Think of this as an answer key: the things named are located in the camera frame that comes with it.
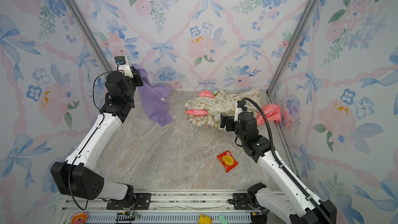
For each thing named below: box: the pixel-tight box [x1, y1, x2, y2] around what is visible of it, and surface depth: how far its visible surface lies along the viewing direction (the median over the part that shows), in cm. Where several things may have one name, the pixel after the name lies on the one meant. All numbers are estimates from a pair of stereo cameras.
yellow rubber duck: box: [198, 214, 212, 224], surface depth 69 cm
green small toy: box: [219, 214, 228, 224], surface depth 70 cm
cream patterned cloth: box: [184, 88, 262, 132], surface depth 100 cm
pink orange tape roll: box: [71, 210, 88, 224], surface depth 69 cm
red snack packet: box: [216, 150, 239, 174], surface depth 87 cm
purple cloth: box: [130, 63, 174, 128], surface depth 105 cm
